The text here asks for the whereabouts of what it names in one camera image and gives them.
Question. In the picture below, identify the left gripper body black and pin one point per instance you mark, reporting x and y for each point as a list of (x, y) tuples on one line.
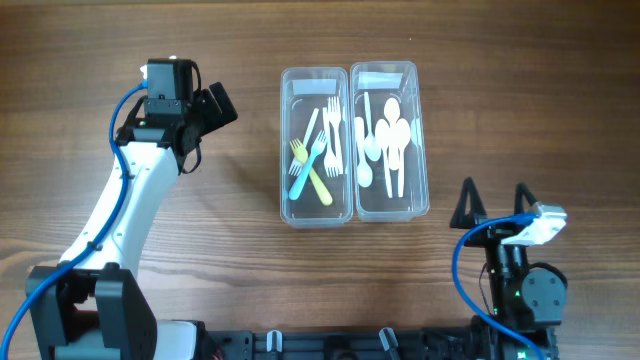
[(204, 111)]

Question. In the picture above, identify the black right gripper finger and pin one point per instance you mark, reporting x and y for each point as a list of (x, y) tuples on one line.
[(523, 195), (470, 210)]

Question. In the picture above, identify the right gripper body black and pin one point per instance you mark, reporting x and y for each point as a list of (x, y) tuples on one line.
[(490, 233)]

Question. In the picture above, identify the short white plastic spoon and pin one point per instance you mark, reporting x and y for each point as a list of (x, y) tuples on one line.
[(364, 172)]

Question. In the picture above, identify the thin white plastic spoon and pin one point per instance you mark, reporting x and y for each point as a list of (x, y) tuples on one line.
[(372, 150)]

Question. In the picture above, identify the white plastic spoon large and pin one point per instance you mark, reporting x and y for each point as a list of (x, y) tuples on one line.
[(382, 135)]

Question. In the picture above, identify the yellow plastic spoon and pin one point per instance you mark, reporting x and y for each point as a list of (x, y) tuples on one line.
[(392, 114)]

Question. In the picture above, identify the yellow plastic fork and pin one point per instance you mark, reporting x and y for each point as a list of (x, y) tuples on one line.
[(315, 180)]

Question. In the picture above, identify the thin white fork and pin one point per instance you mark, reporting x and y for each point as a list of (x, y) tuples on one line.
[(296, 165), (335, 118), (330, 160)]

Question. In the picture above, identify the white plastic fork wide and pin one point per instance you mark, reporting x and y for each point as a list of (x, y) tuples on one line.
[(306, 167)]

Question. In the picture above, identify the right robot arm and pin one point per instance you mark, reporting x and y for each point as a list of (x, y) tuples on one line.
[(528, 299)]

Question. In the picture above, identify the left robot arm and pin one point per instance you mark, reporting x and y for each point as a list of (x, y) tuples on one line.
[(90, 306)]

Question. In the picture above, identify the clear plastic container right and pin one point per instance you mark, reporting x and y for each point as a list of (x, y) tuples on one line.
[(382, 80)]

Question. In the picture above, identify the clear plastic container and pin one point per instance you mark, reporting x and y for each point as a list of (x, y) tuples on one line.
[(382, 80), (312, 199)]

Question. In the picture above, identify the clear plastic container left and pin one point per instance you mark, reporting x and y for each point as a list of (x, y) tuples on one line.
[(312, 199)]

